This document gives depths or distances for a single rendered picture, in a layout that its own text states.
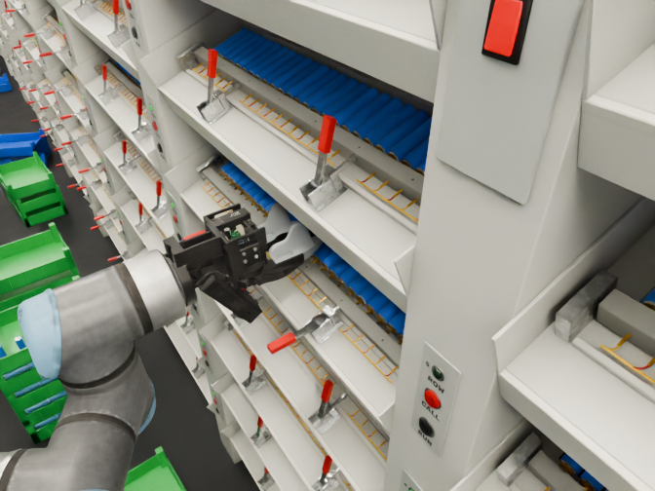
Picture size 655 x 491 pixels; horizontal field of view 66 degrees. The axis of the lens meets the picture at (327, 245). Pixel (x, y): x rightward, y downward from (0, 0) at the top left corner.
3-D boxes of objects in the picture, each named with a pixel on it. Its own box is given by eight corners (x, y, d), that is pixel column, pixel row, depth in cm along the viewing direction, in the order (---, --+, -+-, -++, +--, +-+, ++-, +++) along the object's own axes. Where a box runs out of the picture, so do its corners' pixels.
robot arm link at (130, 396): (72, 467, 62) (32, 405, 55) (98, 390, 71) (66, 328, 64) (149, 458, 62) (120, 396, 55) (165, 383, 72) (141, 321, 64)
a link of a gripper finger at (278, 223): (311, 195, 70) (257, 222, 66) (313, 229, 74) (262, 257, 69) (296, 186, 72) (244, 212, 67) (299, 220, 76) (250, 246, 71)
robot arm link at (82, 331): (36, 351, 61) (0, 288, 55) (137, 307, 66) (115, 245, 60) (52, 403, 55) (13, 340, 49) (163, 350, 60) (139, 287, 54)
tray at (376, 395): (398, 447, 58) (378, 417, 51) (190, 209, 98) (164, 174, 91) (519, 332, 62) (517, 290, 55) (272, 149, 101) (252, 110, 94)
